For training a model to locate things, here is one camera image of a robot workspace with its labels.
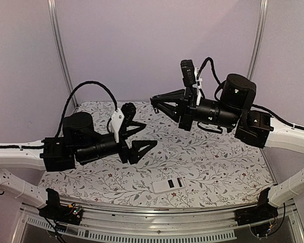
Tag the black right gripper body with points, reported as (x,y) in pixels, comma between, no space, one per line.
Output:
(185,120)

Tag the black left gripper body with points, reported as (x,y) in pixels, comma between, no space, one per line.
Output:
(91,153)

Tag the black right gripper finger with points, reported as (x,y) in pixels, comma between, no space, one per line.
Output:
(172,97)
(174,112)

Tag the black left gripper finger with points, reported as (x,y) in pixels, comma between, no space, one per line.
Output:
(131,128)
(139,148)

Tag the white remote control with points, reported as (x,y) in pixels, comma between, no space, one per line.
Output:
(168,185)

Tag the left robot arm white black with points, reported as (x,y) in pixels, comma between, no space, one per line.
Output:
(80,143)

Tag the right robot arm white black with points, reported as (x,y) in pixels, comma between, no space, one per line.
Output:
(258,128)

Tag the floral patterned table mat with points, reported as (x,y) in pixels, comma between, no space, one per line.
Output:
(219,170)

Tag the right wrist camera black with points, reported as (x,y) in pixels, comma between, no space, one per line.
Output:
(190,80)

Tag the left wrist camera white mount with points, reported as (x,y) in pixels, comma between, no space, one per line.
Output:
(120,120)

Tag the aluminium front rail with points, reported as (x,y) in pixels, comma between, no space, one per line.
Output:
(103,222)

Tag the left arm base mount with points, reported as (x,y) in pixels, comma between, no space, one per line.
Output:
(54,210)

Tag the right aluminium frame post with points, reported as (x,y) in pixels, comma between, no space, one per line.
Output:
(262,17)

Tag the aluminium frame post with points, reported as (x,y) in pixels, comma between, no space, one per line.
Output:
(262,17)
(59,44)

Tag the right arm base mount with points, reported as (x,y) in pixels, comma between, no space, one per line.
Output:
(262,211)

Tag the left aluminium frame post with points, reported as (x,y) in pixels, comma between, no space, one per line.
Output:
(59,44)

